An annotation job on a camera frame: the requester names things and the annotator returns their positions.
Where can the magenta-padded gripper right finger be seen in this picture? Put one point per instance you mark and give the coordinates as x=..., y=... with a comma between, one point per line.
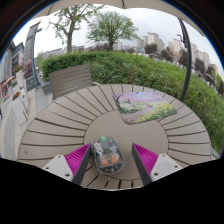
x=146, y=159

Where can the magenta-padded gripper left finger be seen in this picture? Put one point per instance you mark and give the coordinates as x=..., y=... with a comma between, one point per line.
x=76, y=159

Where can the transparent grey computer mouse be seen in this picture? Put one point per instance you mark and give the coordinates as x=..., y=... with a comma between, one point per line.
x=107, y=156

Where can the floral print mouse pad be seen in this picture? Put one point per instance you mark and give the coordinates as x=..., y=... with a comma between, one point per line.
x=143, y=106

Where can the white planter box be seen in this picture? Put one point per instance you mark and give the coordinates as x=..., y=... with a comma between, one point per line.
x=20, y=106

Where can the brown slatted chair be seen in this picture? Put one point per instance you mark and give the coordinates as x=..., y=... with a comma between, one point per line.
x=70, y=80

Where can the dark curved umbrella pole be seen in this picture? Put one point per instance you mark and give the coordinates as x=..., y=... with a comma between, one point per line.
x=188, y=60

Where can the dark grey pillar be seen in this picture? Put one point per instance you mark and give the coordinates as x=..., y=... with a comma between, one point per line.
x=30, y=56

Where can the group of pale high-rise buildings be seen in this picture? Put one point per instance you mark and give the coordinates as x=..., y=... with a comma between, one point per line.
x=151, y=39

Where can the thin-crowned tree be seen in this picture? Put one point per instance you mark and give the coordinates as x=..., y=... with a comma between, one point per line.
x=69, y=31

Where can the round dense-crowned tree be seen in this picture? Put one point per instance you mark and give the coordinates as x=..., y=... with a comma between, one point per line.
x=111, y=28

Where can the beige umbrella canopy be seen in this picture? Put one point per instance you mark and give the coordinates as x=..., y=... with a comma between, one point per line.
x=110, y=3

